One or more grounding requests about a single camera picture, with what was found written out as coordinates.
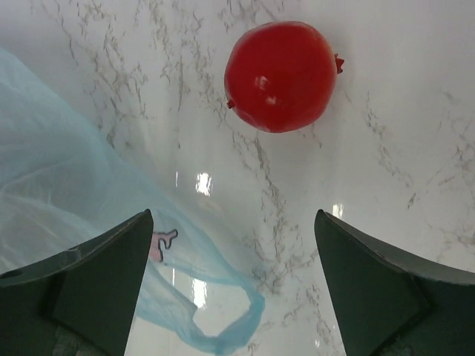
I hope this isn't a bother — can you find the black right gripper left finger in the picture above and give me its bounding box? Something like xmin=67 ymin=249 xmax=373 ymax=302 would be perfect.
xmin=1 ymin=210 xmax=154 ymax=355

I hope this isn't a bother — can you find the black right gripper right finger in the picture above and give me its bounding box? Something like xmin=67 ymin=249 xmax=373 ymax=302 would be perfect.
xmin=314 ymin=210 xmax=474 ymax=355

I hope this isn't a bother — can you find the light blue plastic bag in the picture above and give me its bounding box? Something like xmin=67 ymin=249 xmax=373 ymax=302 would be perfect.
xmin=1 ymin=50 xmax=265 ymax=355

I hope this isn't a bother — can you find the red fake apple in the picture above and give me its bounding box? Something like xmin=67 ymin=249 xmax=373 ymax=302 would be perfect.
xmin=224 ymin=21 xmax=344 ymax=133

